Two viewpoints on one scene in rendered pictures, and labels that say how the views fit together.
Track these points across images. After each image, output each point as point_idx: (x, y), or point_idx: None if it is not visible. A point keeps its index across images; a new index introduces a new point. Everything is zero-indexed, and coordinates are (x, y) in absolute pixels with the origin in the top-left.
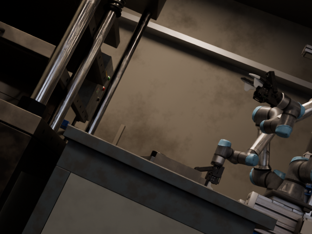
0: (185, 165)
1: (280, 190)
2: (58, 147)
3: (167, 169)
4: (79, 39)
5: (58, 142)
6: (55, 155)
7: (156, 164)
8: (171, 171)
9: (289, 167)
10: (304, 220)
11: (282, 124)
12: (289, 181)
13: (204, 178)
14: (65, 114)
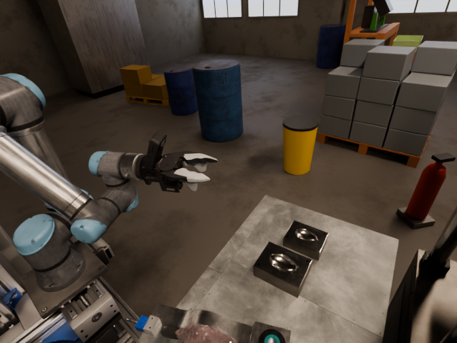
0: (306, 224)
1: (79, 269)
2: (408, 331)
3: (326, 215)
4: (453, 211)
5: (410, 319)
6: (404, 339)
7: (333, 218)
8: (324, 214)
9: (54, 246)
10: (109, 246)
11: (136, 192)
12: (70, 254)
13: (271, 242)
14: (441, 341)
